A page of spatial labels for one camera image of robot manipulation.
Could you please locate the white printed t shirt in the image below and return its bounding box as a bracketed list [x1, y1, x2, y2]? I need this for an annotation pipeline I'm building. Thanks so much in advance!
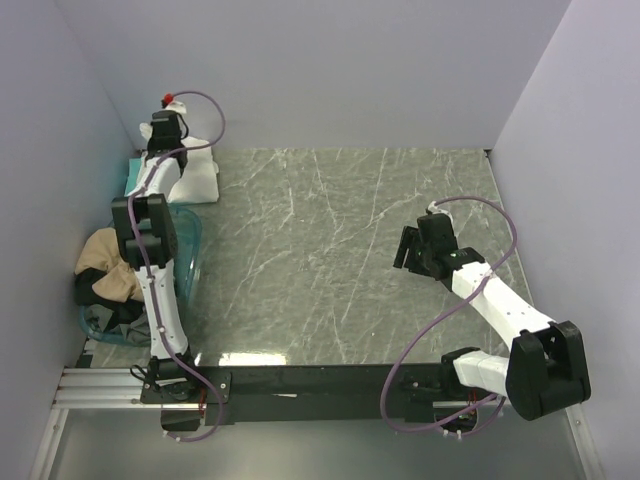
[167, 136, 220, 205]

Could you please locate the beige t shirt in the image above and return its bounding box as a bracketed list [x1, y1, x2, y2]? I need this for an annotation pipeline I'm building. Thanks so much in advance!
[74, 227, 144, 303]

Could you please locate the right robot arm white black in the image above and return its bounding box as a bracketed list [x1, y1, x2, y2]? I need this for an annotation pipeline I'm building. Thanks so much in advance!
[393, 213, 591, 420]

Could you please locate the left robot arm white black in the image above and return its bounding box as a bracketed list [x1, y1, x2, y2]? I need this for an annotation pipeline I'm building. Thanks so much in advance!
[111, 108, 200, 402]

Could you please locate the folded teal t shirt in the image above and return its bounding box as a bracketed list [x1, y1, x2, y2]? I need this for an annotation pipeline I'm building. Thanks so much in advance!
[124, 157, 144, 197]

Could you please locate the clear blue plastic bin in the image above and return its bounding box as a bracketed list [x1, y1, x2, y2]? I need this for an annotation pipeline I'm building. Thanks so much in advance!
[77, 205, 205, 347]

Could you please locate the grey t shirt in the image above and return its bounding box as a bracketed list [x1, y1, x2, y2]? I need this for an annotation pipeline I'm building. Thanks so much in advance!
[79, 304, 151, 347]

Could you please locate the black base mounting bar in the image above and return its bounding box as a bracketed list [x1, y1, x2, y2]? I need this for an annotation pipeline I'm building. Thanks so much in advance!
[140, 363, 489, 432]

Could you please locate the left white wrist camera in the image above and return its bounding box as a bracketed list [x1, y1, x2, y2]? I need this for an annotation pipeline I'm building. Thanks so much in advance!
[161, 93, 187, 115]

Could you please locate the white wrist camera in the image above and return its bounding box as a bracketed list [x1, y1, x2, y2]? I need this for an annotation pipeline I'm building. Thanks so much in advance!
[426, 201, 453, 219]
[161, 93, 187, 115]

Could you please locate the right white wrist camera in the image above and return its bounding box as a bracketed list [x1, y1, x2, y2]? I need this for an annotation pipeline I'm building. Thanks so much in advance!
[426, 201, 453, 219]

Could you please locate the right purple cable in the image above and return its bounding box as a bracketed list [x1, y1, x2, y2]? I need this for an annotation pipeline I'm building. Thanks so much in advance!
[380, 196, 519, 436]

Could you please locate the aluminium rail frame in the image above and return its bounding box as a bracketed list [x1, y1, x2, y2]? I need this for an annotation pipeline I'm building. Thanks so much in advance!
[32, 368, 604, 479]

